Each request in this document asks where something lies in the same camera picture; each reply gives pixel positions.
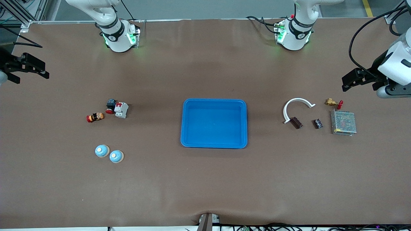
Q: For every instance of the short brown electrolytic capacitor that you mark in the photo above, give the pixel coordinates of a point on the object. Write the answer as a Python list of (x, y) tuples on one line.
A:
[(318, 124)]

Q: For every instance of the blue plastic tray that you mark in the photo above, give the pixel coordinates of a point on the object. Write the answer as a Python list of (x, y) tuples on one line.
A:
[(213, 123)]

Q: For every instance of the red emergency stop button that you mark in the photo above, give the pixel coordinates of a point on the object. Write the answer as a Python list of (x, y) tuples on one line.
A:
[(111, 103)]

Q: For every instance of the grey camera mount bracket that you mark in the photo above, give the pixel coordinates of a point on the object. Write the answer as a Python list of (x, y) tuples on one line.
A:
[(205, 223)]

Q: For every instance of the red orange push button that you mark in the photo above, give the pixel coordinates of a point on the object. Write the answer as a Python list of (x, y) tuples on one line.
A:
[(96, 117)]

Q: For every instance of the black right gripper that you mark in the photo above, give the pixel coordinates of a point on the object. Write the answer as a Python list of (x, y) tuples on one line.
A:
[(7, 63)]

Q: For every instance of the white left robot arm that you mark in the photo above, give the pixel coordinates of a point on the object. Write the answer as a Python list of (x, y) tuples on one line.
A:
[(293, 40)]

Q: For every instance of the long brown electrolytic capacitor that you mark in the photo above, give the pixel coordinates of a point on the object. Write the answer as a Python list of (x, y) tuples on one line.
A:
[(296, 123)]

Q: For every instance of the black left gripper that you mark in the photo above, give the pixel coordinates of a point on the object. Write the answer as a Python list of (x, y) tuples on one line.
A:
[(374, 71)]

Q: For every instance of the perforated metal power supply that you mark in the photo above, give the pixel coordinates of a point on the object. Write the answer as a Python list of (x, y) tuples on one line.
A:
[(344, 122)]

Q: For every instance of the white circuit breaker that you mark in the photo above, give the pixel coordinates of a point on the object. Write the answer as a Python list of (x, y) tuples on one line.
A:
[(121, 109)]

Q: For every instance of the aluminium frame with bracket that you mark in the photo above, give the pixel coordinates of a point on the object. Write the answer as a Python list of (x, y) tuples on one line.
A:
[(390, 19), (25, 29)]

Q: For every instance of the white curved plastic strip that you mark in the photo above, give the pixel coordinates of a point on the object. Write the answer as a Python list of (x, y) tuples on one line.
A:
[(300, 99)]

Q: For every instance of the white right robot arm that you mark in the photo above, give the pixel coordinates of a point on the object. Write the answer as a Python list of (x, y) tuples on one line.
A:
[(117, 40)]

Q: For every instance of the blue dome bell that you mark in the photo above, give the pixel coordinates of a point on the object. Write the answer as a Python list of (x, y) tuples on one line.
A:
[(116, 156), (102, 151)]

